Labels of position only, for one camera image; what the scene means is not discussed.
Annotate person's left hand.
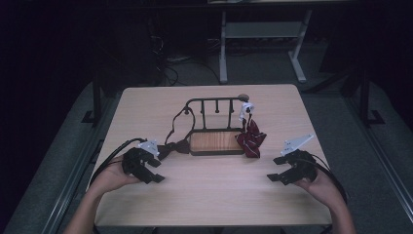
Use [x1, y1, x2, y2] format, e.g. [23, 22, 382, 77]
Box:
[96, 154, 141, 196]

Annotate dark bow tie with strap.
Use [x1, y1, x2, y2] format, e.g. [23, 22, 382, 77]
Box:
[157, 106, 198, 161]

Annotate black floor cables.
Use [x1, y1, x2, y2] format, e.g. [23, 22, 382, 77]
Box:
[158, 53, 222, 88]

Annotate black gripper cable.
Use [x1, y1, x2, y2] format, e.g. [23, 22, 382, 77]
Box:
[301, 152, 349, 205]
[89, 137, 148, 187]

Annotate black rack with wooden base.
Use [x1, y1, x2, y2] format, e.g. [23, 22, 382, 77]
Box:
[182, 94, 251, 157]

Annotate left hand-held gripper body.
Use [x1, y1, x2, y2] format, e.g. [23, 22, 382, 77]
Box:
[121, 138, 161, 182]

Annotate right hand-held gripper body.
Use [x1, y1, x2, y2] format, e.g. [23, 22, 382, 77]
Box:
[280, 133, 319, 186]

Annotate grey metal desk frame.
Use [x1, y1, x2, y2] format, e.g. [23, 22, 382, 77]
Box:
[218, 9, 314, 85]

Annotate red striped bow tie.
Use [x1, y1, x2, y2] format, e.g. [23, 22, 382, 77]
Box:
[236, 100, 268, 160]

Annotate black metal stand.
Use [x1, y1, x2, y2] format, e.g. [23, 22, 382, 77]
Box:
[80, 72, 105, 125]
[356, 69, 387, 127]

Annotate person's right hand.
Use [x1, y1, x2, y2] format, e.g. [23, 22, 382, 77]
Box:
[293, 168, 339, 210]

